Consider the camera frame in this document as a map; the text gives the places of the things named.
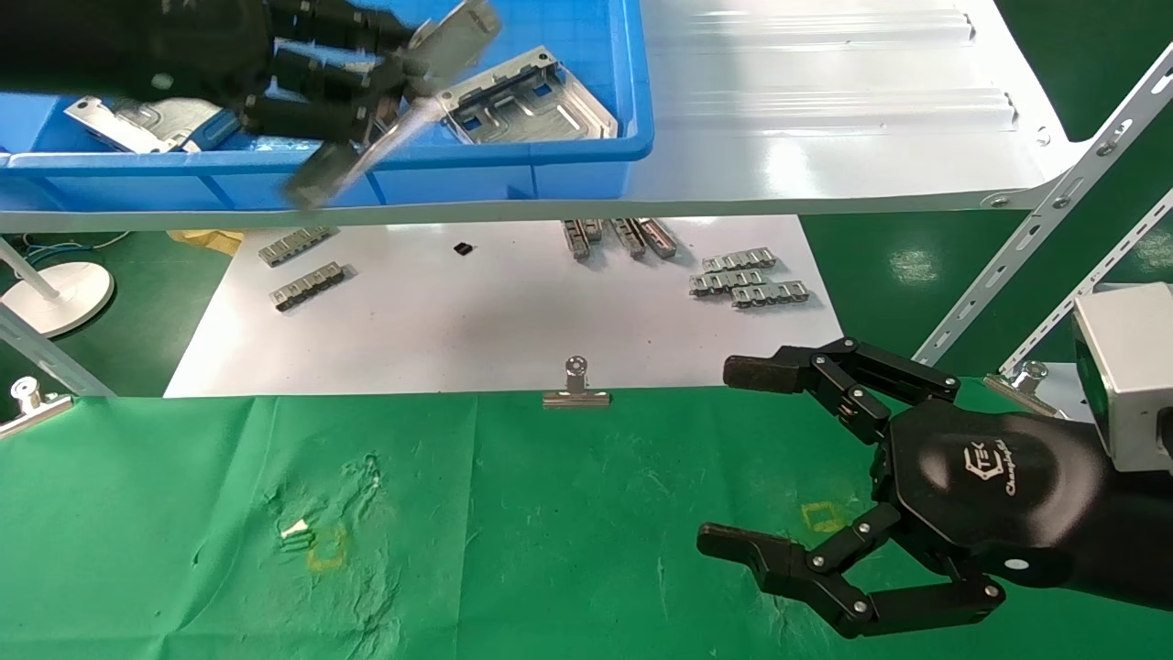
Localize thin slotted angle bar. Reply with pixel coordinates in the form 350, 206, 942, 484
999, 188, 1173, 377

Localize white round lamp base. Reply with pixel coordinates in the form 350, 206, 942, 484
0, 236, 115, 337

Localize curved stamped metal part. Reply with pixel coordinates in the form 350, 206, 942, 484
280, 0, 503, 210

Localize silver binder clip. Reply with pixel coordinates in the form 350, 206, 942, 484
543, 356, 613, 410
985, 360, 1069, 418
0, 376, 74, 441

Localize blue plastic bin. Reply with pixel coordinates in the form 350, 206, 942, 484
0, 0, 658, 214

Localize stamped metal part with blue film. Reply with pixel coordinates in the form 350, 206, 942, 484
64, 94, 241, 154

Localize white metal shelf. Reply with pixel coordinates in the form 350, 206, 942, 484
0, 0, 1091, 235

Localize thin cables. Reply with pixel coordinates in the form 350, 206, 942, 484
0, 229, 134, 259

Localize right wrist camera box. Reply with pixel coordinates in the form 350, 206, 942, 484
1070, 282, 1173, 473

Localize yellow plastic bag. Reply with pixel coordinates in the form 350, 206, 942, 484
168, 229, 247, 256

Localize long slotted angle bar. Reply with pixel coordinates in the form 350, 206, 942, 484
914, 69, 1173, 368

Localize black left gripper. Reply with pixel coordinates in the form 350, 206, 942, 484
124, 0, 418, 144

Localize stamped metal part with slots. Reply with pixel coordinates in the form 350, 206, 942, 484
438, 46, 619, 145

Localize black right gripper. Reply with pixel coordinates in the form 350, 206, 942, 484
696, 336, 1110, 640

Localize grey metal frame bar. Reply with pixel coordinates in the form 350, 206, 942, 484
0, 302, 117, 398

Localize green cloth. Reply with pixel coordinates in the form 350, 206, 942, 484
0, 387, 1173, 660

